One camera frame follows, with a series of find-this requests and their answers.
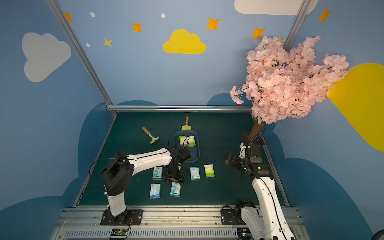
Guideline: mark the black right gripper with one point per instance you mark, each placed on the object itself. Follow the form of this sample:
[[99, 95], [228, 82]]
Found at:
[[229, 159]]

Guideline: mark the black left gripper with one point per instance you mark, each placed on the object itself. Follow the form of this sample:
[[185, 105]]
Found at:
[[175, 174]]

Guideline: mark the teal red patterned tissue pack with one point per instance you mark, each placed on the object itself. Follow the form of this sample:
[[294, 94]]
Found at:
[[157, 173]]

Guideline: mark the white teal tissue pack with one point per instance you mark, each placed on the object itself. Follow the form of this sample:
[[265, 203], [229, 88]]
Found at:
[[175, 189]]

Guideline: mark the blue star tissue pack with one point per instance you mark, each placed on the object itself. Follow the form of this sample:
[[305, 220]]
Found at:
[[195, 173]]

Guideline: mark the blue white tissue pack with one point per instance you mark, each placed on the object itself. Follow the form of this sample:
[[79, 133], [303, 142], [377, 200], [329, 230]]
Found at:
[[155, 191]]

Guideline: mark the green tissue pack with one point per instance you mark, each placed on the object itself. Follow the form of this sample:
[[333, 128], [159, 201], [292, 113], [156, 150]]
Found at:
[[209, 171], [191, 141], [183, 141]]

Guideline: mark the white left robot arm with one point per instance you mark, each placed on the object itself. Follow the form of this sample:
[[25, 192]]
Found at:
[[117, 174]]

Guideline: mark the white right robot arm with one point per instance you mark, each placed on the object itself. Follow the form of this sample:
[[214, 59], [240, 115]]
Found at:
[[267, 222]]

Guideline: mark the blue plastic storage box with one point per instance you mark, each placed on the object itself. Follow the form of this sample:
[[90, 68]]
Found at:
[[194, 151]]

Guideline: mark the right green circuit board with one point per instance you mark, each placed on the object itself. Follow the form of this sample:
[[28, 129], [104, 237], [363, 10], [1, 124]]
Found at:
[[244, 234]]

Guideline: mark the green circuit board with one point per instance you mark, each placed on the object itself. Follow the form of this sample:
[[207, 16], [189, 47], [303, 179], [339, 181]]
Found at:
[[120, 233], [244, 234]]

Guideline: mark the left green circuit board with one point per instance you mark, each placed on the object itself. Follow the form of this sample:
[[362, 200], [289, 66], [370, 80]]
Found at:
[[120, 233]]

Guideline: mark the pink artificial blossom tree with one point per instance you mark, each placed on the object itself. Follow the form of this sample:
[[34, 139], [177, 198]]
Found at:
[[283, 84]]

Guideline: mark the green garden trowel wooden handle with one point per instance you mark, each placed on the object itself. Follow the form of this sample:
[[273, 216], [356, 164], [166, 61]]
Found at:
[[186, 126]]

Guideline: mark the aluminium back frame rail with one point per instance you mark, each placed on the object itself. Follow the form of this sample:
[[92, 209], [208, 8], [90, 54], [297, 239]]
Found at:
[[231, 109]]

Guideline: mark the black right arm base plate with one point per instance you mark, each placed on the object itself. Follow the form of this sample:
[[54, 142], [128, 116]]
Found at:
[[229, 216]]

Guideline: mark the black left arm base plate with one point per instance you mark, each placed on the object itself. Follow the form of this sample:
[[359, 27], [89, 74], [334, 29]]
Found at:
[[126, 218]]

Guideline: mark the right floor frame rail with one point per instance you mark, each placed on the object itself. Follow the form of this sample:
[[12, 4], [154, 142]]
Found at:
[[275, 172]]

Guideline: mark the floor frame rail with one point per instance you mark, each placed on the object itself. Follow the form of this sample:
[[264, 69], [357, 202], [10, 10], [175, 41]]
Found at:
[[275, 172], [92, 167]]

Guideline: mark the left floor frame rail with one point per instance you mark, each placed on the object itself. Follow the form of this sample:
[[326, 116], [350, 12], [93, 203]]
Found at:
[[92, 167]]

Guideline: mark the aluminium right corner post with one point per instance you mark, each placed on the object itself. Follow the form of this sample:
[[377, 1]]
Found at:
[[296, 25]]

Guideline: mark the aluminium corner post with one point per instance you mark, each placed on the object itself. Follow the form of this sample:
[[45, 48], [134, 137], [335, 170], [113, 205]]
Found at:
[[296, 25], [60, 16]]

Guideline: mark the aluminium left corner post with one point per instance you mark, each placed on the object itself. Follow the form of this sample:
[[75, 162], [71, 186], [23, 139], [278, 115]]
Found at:
[[60, 16]]

